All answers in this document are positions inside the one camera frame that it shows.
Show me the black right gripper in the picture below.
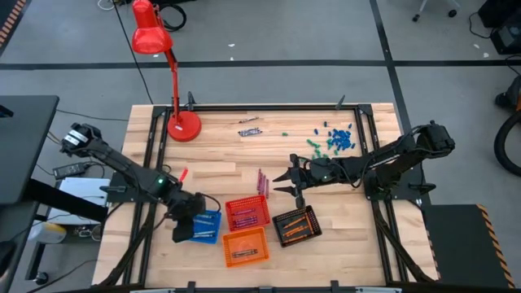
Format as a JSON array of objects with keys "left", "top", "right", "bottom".
[{"left": 272, "top": 152, "right": 325, "bottom": 210}]

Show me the blue plastic basket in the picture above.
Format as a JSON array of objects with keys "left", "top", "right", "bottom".
[{"left": 189, "top": 209, "right": 223, "bottom": 245}]

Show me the black plastic basket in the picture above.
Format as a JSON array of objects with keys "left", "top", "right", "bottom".
[{"left": 271, "top": 204, "right": 323, "bottom": 249}]

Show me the red plastic basket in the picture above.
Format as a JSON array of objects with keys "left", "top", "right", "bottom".
[{"left": 224, "top": 195, "right": 272, "bottom": 233}]

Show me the orange plastic basket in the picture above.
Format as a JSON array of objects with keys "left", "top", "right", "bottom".
[{"left": 221, "top": 226, "right": 271, "bottom": 269}]

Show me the red desk lamp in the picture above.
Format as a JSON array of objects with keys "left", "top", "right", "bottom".
[{"left": 130, "top": 0, "right": 204, "bottom": 143}]

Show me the white box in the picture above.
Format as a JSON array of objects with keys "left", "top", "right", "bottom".
[{"left": 47, "top": 177, "right": 112, "bottom": 225}]

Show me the black power adapter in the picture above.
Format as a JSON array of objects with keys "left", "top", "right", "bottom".
[{"left": 52, "top": 161, "right": 91, "bottom": 180}]

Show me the white and yellow jug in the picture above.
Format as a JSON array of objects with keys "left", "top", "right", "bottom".
[{"left": 27, "top": 221, "right": 68, "bottom": 245}]

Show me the black desk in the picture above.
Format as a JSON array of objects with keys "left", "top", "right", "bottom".
[{"left": 0, "top": 94, "right": 110, "bottom": 293}]

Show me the black hazard-striped platform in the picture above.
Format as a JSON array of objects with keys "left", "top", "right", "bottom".
[{"left": 421, "top": 203, "right": 517, "bottom": 291}]

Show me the office chair base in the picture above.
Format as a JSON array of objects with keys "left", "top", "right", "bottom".
[{"left": 411, "top": 0, "right": 463, "bottom": 23}]

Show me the black equipment box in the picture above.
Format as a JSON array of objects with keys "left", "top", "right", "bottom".
[
  {"left": 489, "top": 19, "right": 521, "bottom": 56},
  {"left": 476, "top": 0, "right": 521, "bottom": 29}
]

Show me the black hazard-striped floor mat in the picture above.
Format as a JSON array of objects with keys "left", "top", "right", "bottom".
[{"left": 0, "top": 0, "right": 28, "bottom": 52}]

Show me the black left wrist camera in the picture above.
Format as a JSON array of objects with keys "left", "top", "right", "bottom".
[{"left": 172, "top": 221, "right": 195, "bottom": 244}]

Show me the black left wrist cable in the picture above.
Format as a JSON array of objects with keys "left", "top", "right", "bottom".
[{"left": 197, "top": 192, "right": 222, "bottom": 215}]

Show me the black metal table frame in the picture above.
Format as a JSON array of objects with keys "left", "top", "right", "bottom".
[{"left": 97, "top": 103, "right": 439, "bottom": 293}]

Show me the black lamp cable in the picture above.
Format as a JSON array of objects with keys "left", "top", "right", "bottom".
[{"left": 112, "top": 0, "right": 155, "bottom": 105}]

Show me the black cable coil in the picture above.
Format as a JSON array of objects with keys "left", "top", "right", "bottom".
[{"left": 156, "top": 0, "right": 188, "bottom": 33}]

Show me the black vacuum hose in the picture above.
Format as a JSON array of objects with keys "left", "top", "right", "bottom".
[{"left": 493, "top": 75, "right": 521, "bottom": 178}]

